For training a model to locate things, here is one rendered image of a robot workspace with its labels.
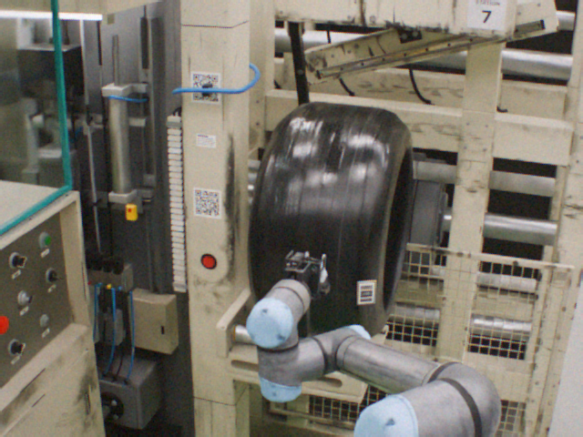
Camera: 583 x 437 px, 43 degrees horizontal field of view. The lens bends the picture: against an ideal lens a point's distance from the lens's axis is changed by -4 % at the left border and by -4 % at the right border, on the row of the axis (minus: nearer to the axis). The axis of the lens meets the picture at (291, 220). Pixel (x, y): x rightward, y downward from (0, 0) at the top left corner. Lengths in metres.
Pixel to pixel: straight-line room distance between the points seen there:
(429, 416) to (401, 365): 0.23
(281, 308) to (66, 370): 0.81
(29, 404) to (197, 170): 0.69
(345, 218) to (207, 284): 0.53
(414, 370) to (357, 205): 0.50
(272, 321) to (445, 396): 0.37
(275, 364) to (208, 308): 0.71
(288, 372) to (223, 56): 0.77
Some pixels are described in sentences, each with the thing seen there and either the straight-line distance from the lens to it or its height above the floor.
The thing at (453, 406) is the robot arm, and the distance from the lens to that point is 1.05.
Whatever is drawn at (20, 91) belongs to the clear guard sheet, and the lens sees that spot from 1.70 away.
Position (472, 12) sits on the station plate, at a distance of 1.90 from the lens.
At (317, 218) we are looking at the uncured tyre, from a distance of 1.62.
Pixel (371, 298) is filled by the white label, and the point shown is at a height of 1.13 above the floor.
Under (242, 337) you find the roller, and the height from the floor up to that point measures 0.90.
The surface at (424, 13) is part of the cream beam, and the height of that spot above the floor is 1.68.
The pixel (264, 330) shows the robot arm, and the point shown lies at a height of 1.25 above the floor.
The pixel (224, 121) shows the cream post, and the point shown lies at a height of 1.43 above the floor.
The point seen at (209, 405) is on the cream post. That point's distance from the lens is 2.21.
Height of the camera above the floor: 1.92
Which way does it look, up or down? 23 degrees down
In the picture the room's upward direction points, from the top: 1 degrees clockwise
